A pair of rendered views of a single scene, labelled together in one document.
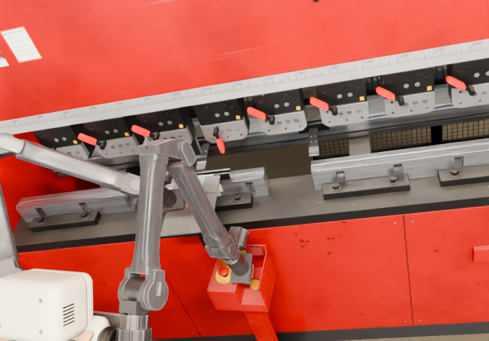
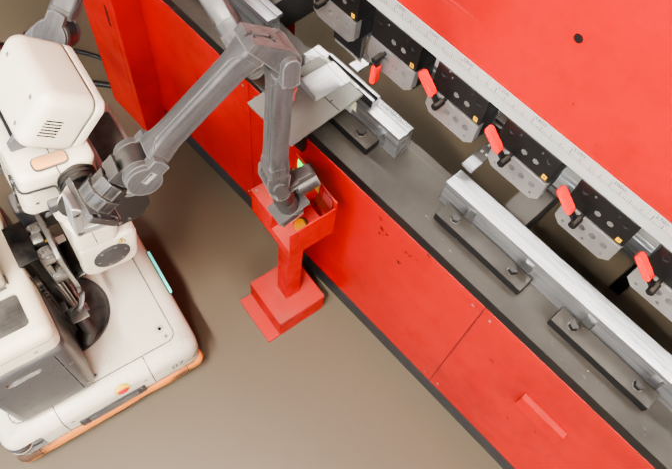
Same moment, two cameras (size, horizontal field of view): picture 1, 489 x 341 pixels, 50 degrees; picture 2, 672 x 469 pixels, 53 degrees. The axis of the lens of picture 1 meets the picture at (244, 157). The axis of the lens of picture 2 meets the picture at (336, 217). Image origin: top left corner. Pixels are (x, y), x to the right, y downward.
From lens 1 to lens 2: 0.51 m
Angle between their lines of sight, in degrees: 25
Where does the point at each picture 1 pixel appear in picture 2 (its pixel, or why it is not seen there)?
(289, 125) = (455, 125)
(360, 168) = (493, 227)
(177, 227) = not seen: hidden behind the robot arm
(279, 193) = (404, 166)
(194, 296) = not seen: hidden behind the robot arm
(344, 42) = (571, 110)
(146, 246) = (167, 132)
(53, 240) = not seen: outside the picture
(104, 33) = not seen: outside the picture
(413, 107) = (587, 238)
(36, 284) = (38, 77)
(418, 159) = (553, 279)
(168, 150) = (267, 56)
